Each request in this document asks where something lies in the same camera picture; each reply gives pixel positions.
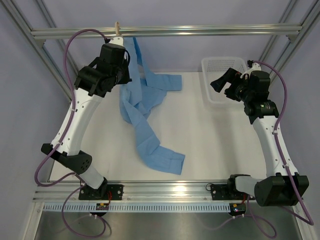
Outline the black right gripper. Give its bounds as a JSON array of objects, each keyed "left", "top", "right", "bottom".
[{"left": 210, "top": 68, "right": 253, "bottom": 103}]

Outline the blue button-up shirt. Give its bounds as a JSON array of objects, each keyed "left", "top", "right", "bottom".
[{"left": 119, "top": 37, "right": 185, "bottom": 175}]

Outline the beige wooden clothes hanger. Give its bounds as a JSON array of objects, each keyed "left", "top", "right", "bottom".
[{"left": 114, "top": 21, "right": 121, "bottom": 37}]

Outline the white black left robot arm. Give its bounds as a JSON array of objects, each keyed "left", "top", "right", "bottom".
[{"left": 41, "top": 38, "right": 131, "bottom": 200}]

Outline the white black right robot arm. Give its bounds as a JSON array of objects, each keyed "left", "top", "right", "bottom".
[{"left": 210, "top": 65, "right": 309, "bottom": 207}]

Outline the white perforated plastic basket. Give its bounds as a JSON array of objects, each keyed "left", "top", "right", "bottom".
[{"left": 201, "top": 56, "right": 247, "bottom": 109}]

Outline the aluminium top crossbar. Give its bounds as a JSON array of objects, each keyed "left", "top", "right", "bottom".
[{"left": 30, "top": 23, "right": 304, "bottom": 40}]

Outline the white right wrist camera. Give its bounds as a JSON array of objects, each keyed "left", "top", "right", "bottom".
[{"left": 240, "top": 60, "right": 262, "bottom": 79}]

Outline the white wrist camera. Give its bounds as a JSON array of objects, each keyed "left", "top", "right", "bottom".
[
  {"left": 240, "top": 60, "right": 262, "bottom": 79},
  {"left": 104, "top": 36, "right": 124, "bottom": 47}
]

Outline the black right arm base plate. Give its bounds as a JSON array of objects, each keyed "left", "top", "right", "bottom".
[{"left": 209, "top": 183, "right": 244, "bottom": 201}]

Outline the aluminium front rail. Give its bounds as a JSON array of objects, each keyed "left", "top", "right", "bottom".
[{"left": 32, "top": 181, "right": 305, "bottom": 203}]

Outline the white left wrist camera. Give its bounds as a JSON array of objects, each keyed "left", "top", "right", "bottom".
[{"left": 104, "top": 36, "right": 124, "bottom": 47}]

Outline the aluminium right frame strut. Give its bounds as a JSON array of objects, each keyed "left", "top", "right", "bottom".
[{"left": 259, "top": 0, "right": 320, "bottom": 71}]

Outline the aluminium frame strut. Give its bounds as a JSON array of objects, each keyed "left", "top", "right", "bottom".
[
  {"left": 259, "top": 0, "right": 320, "bottom": 71},
  {"left": 0, "top": 0, "right": 71, "bottom": 101}
]

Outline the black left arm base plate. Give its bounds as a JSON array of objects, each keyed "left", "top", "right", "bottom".
[{"left": 78, "top": 184, "right": 124, "bottom": 201}]

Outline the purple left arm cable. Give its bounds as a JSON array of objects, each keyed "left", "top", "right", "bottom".
[{"left": 33, "top": 28, "right": 111, "bottom": 237}]

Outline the white slotted cable duct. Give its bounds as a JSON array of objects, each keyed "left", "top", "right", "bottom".
[{"left": 43, "top": 202, "right": 231, "bottom": 213}]

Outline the aluminium left frame strut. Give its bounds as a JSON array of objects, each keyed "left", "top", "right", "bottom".
[{"left": 0, "top": 0, "right": 71, "bottom": 101}]

